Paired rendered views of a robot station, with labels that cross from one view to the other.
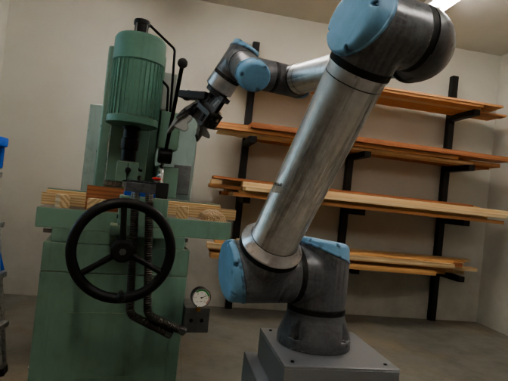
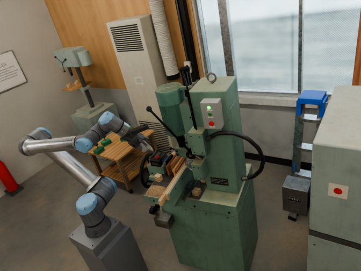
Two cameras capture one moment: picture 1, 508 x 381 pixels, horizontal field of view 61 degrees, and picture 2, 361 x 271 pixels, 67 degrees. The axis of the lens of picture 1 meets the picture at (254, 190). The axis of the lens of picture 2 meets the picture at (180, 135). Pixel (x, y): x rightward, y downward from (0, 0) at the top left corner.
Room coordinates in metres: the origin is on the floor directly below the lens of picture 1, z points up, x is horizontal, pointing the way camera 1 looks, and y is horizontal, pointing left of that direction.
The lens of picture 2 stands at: (2.76, -0.59, 2.06)
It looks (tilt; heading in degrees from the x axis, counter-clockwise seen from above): 29 degrees down; 140
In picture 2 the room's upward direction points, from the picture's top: 13 degrees counter-clockwise
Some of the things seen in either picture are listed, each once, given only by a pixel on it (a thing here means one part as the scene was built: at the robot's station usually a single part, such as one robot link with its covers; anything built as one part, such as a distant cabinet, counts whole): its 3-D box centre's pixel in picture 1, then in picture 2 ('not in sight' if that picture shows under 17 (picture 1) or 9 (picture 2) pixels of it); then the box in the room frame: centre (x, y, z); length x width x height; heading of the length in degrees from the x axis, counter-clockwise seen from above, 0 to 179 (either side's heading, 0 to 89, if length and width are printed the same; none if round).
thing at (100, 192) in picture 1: (125, 200); (175, 160); (1.44, 0.42, 0.94); 0.25 x 0.01 x 0.08; 108
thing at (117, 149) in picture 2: not in sight; (125, 154); (0.02, 0.75, 0.32); 0.66 x 0.57 x 0.64; 99
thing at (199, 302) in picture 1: (199, 299); (153, 211); (1.40, 0.14, 0.65); 0.06 x 0.04 x 0.08; 108
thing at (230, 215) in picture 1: (144, 206); (182, 169); (1.54, 0.38, 0.92); 0.67 x 0.02 x 0.04; 108
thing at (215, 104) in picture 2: (166, 94); (212, 113); (1.86, 0.42, 1.40); 0.10 x 0.06 x 0.16; 18
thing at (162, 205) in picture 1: (142, 211); (160, 165); (1.35, 0.34, 0.91); 0.15 x 0.14 x 0.09; 108
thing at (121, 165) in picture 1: (126, 175); (186, 151); (1.54, 0.45, 1.03); 0.14 x 0.07 x 0.09; 18
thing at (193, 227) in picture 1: (138, 223); (171, 171); (1.43, 0.37, 0.87); 0.61 x 0.30 x 0.06; 108
